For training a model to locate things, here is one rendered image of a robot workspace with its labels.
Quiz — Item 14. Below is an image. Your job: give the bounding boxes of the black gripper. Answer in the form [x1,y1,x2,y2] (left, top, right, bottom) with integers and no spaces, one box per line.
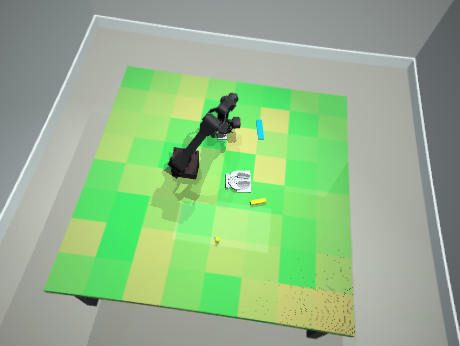
[217,114,241,130]

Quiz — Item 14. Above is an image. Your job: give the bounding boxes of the cyan flat bar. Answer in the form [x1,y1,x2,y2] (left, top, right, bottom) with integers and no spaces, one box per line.
[256,120,264,139]

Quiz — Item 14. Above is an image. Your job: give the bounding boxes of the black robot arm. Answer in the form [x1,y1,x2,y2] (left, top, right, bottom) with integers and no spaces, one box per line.
[168,93,239,175]

